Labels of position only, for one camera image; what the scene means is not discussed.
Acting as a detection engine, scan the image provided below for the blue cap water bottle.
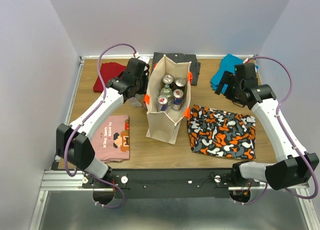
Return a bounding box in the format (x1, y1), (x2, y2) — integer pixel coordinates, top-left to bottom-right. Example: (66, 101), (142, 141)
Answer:
(129, 94), (142, 108)

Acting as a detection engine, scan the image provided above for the beige canvas tote bag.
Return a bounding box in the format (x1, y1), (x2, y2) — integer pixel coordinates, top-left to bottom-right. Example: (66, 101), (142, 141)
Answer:
(144, 55), (193, 145)

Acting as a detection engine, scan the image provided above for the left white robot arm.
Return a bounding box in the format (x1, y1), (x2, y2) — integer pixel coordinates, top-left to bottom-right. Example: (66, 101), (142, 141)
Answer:
(56, 56), (150, 188)

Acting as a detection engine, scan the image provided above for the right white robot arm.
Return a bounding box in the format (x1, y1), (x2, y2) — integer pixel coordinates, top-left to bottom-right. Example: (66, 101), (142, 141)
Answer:
(215, 63), (319, 190)

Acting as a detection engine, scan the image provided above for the folded teal shirt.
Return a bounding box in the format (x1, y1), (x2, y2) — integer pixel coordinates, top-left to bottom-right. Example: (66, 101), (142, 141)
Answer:
(210, 54), (244, 91)

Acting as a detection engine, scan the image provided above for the folded red shirt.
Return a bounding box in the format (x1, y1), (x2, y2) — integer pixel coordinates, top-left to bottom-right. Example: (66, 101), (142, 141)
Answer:
(92, 62), (126, 93)

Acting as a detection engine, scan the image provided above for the silver top can right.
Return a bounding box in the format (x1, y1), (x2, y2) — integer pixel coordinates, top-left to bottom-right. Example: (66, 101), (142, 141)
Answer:
(174, 77), (187, 92)

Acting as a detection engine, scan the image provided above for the folded dark grey garment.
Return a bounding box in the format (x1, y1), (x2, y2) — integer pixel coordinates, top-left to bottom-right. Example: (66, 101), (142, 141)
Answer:
(151, 52), (201, 86)

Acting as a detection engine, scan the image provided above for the orange camouflage folded garment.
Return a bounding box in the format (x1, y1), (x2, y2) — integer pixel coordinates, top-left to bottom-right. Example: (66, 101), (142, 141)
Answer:
(187, 104), (256, 160)

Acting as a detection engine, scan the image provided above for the folded pink graphic shirt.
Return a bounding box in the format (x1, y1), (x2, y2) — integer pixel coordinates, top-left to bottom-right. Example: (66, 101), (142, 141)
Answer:
(91, 115), (130, 163)

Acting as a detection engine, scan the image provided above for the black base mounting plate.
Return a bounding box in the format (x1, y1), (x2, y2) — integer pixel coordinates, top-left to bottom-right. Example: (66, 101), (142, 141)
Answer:
(82, 167), (261, 200)

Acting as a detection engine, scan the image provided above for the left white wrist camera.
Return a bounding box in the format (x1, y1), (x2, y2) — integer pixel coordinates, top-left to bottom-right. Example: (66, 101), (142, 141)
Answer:
(134, 53), (151, 65)

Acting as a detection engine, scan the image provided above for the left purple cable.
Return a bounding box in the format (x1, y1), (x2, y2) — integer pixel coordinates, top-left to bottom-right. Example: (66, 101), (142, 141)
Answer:
(63, 42), (140, 177)

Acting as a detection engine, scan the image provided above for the aluminium table frame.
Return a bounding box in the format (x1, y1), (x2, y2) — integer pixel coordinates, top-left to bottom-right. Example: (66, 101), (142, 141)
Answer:
(27, 53), (313, 230)

